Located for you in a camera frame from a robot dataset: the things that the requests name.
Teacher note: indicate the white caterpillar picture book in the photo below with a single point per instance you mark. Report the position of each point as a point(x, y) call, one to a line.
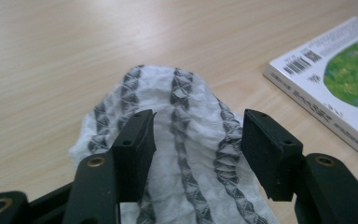
point(338, 77)

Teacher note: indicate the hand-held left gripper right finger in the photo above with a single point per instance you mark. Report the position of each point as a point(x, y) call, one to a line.
point(270, 155)

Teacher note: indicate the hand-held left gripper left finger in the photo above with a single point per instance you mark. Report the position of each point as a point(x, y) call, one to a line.
point(130, 161)

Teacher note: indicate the white black patterned cloth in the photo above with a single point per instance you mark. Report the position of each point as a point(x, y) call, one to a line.
point(180, 124)

